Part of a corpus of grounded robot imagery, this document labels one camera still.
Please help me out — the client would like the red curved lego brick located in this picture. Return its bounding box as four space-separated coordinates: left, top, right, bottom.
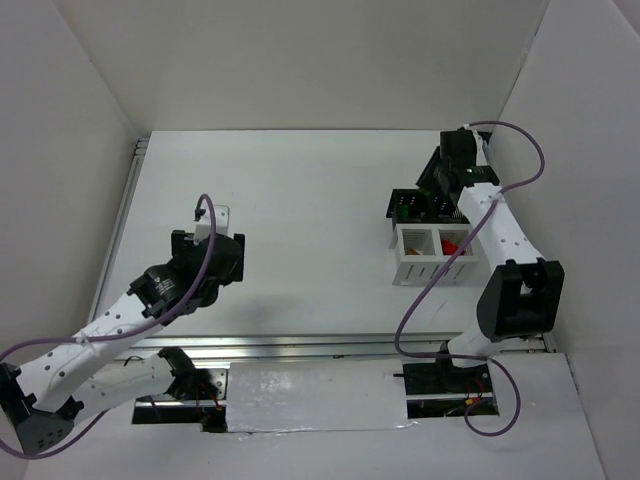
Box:
441 239 459 256

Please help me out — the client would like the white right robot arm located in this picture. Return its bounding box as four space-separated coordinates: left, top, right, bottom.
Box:
416 123 565 369

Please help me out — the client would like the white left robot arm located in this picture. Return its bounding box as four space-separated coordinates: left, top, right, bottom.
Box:
1 230 246 457

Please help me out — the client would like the black slotted container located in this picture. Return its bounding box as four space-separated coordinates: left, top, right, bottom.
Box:
385 189 469 227

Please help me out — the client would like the white slotted container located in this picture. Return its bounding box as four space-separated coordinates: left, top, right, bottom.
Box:
390 224 489 287

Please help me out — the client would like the white taped cover panel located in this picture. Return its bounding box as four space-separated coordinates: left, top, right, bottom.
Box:
226 359 410 433

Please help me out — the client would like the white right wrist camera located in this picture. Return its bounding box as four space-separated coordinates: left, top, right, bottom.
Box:
463 124 491 166

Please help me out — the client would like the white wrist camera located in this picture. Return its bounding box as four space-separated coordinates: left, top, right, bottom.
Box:
193 205 230 244
463 124 491 166

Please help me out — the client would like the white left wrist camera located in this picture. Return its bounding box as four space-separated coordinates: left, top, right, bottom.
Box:
193 205 230 244

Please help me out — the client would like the aluminium front rail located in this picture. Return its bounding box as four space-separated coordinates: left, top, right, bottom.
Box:
114 333 546 362

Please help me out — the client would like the aluminium rail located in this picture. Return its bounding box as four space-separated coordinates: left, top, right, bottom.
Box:
95 136 150 302
114 333 546 362

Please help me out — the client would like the aluminium left side rail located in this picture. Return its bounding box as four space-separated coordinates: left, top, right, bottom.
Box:
95 136 150 302

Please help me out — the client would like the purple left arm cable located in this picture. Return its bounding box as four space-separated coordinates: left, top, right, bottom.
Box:
0 193 217 460

